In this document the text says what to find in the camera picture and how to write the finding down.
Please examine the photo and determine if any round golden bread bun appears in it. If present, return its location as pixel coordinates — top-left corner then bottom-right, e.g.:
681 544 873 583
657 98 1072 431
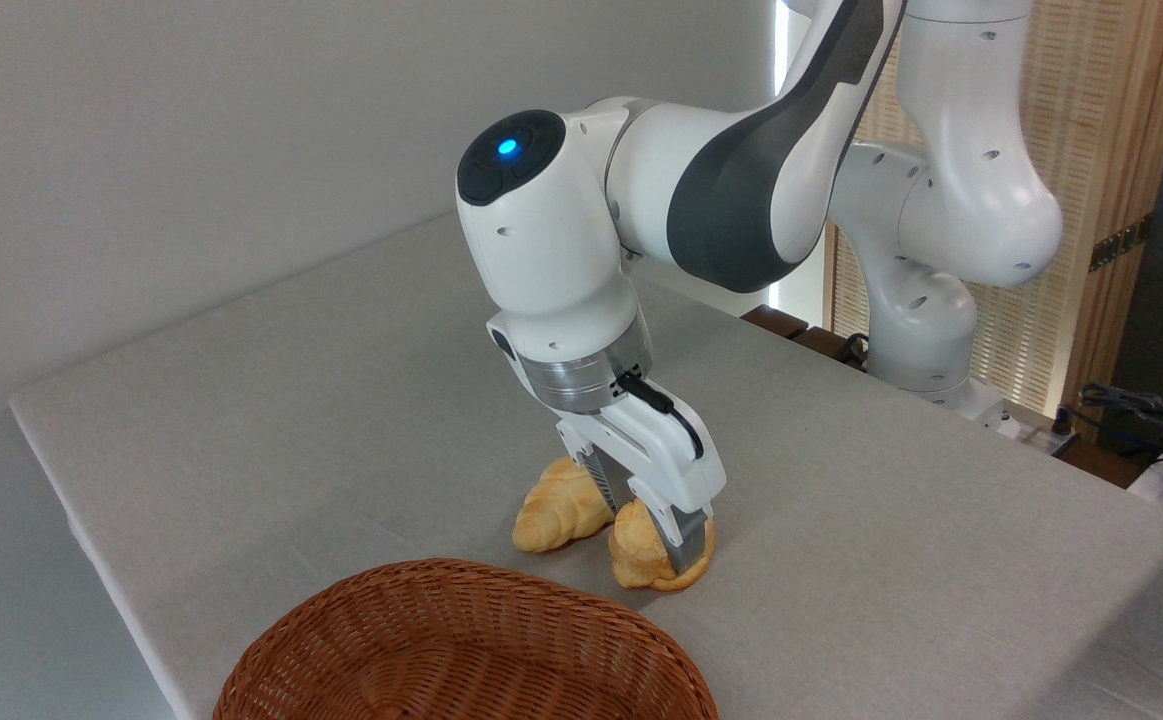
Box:
609 500 717 593

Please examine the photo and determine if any wooden folding screen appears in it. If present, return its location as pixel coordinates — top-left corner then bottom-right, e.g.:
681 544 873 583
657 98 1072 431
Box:
825 0 1163 421

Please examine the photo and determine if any black cable bundle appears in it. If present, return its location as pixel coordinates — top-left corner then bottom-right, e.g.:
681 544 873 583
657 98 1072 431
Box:
1079 383 1163 453

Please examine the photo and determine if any grey tablecloth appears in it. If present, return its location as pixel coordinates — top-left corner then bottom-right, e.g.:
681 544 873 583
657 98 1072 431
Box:
9 210 1163 720

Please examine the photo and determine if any brown wicker basket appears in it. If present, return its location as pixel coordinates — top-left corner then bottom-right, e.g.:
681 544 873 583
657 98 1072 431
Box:
212 558 720 720

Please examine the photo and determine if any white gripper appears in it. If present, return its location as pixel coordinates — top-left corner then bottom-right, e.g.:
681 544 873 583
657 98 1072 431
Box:
486 315 727 577

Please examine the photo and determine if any dark metal screen hinge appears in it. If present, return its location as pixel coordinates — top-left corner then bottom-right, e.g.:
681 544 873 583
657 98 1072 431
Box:
1089 215 1154 273

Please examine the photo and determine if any dark brown wooden bench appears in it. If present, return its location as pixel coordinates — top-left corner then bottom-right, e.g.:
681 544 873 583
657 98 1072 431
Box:
741 305 867 368

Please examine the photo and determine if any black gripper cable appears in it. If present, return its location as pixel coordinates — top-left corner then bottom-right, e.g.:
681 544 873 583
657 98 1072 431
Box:
613 368 705 461

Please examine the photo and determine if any long golden bread loaf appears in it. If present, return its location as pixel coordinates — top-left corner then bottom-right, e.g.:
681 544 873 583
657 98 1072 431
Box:
512 456 617 554

